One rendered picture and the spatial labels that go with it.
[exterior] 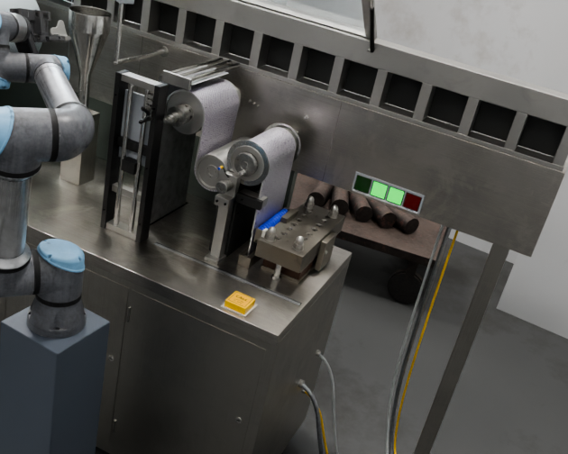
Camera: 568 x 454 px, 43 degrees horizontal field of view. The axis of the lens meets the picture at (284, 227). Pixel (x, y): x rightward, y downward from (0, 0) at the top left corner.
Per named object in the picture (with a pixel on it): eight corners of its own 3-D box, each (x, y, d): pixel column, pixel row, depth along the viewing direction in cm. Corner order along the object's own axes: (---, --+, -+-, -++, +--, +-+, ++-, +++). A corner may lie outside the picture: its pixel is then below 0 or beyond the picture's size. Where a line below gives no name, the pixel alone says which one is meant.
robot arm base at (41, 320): (57, 345, 184) (59, 313, 179) (13, 321, 189) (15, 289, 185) (97, 321, 196) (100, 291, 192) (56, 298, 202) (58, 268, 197)
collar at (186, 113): (165, 122, 227) (168, 104, 225) (175, 119, 232) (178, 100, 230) (182, 129, 225) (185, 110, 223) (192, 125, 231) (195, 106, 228)
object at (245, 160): (255, 156, 221) (254, 178, 224) (259, 154, 223) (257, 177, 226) (234, 150, 224) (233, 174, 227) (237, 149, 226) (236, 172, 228)
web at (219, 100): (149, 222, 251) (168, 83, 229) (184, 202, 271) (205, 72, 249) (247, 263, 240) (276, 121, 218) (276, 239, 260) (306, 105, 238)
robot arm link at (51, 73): (113, 123, 155) (66, 44, 191) (60, 122, 150) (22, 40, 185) (106, 170, 161) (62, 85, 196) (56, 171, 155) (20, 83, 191)
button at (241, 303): (224, 306, 215) (224, 299, 214) (234, 296, 221) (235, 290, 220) (243, 315, 213) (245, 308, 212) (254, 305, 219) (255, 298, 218)
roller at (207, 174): (192, 183, 237) (197, 149, 232) (229, 163, 259) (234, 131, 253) (224, 195, 233) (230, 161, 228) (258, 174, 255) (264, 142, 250)
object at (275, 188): (251, 232, 235) (261, 181, 226) (280, 210, 255) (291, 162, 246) (252, 233, 234) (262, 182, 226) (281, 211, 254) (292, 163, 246)
